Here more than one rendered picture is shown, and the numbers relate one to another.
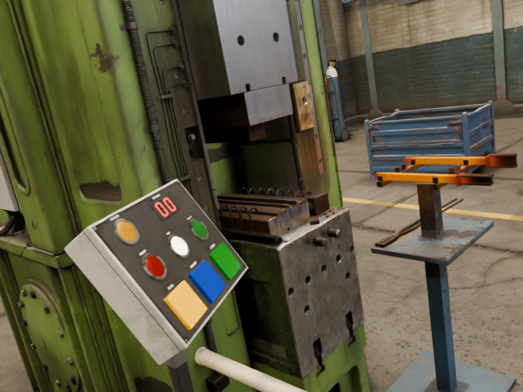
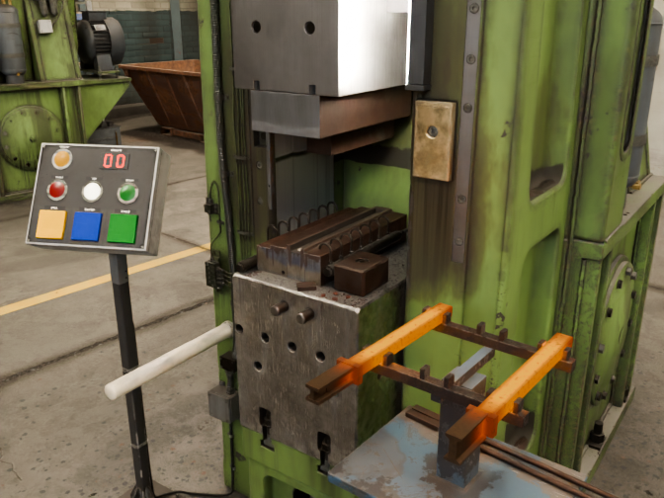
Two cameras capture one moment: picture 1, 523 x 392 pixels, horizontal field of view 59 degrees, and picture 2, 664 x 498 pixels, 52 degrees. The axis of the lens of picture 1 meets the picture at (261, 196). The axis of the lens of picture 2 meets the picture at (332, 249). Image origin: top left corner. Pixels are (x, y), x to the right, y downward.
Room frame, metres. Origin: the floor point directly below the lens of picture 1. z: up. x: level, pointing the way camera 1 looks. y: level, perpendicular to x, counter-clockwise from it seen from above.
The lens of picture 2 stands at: (1.23, -1.63, 1.55)
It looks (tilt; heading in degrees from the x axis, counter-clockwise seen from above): 20 degrees down; 79
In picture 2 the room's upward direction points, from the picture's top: straight up
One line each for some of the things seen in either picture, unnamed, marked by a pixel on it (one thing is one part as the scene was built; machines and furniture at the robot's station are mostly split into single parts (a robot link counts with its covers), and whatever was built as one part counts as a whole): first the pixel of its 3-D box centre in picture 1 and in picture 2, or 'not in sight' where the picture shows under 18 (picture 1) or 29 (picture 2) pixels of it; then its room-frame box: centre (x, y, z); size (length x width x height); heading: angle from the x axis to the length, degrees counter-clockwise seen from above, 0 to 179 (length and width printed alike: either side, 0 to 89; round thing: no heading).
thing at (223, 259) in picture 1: (224, 262); (123, 228); (1.01, 0.11, 1.01); 0.07 x 0.05 x 0.07; 160
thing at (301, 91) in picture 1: (303, 106); (433, 140); (1.73, -0.21, 1.27); 0.09 x 0.02 x 0.17; 135
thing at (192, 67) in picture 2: not in sight; (204, 101); (1.26, 7.09, 0.43); 1.89 x 1.20 x 0.85; 128
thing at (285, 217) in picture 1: (243, 213); (336, 238); (1.56, 0.07, 0.96); 0.42 x 0.20 x 0.09; 45
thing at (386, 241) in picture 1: (422, 220); (538, 468); (1.82, -0.64, 0.71); 0.60 x 0.04 x 0.01; 127
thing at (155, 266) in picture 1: (154, 266); (56, 190); (0.84, 0.22, 1.09); 0.05 x 0.03 x 0.04; 135
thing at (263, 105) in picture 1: (223, 110); (336, 103); (1.56, 0.07, 1.32); 0.42 x 0.20 x 0.10; 45
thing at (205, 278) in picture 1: (206, 281); (87, 226); (0.92, 0.15, 1.01); 0.07 x 0.05 x 0.07; 160
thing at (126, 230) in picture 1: (126, 231); (61, 159); (0.85, 0.26, 1.16); 0.05 x 0.03 x 0.04; 135
